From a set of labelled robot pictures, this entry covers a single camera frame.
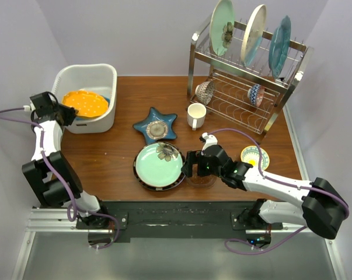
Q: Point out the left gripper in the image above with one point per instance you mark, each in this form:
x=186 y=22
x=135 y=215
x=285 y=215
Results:
x=70 y=113

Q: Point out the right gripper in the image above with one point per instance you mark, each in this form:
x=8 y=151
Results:
x=193 y=157

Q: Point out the yellow polka dot plate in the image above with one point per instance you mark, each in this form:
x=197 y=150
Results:
x=66 y=100

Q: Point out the blue polka dot plate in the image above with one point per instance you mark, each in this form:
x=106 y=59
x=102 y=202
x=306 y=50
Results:
x=89 y=105

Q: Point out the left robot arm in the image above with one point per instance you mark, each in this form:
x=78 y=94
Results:
x=49 y=174

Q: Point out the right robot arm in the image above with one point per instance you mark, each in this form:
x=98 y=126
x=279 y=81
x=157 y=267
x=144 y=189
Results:
x=314 y=204

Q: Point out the white plastic bin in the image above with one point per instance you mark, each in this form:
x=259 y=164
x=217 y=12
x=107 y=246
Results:
x=91 y=90

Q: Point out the clear glass dish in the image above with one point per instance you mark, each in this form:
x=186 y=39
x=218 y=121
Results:
x=197 y=181

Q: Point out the white mug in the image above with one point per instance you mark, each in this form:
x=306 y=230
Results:
x=196 y=113

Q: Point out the blue star-shaped dish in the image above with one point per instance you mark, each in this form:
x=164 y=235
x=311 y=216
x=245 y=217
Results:
x=156 y=126

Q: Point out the yellow blue small bowl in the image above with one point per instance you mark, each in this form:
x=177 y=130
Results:
x=251 y=155

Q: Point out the red patterned bowl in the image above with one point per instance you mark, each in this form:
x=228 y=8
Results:
x=205 y=91

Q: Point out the blue zigzag bowl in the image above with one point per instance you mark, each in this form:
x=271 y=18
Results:
x=256 y=94

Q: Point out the metal dish rack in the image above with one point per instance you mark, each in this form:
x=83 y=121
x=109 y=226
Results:
x=232 y=80

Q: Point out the beige blue plate in rack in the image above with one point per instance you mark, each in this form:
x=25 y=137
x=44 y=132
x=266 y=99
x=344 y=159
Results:
x=252 y=37

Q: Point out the mint flower plate in rack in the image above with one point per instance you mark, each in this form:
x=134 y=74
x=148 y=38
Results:
x=221 y=27

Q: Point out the teal glass plate in rack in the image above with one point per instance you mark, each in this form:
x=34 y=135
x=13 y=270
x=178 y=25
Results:
x=280 y=43

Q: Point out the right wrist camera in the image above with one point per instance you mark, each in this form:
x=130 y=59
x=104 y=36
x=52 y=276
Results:
x=208 y=140

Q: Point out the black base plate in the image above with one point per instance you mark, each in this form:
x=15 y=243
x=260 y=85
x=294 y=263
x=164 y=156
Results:
x=180 y=219

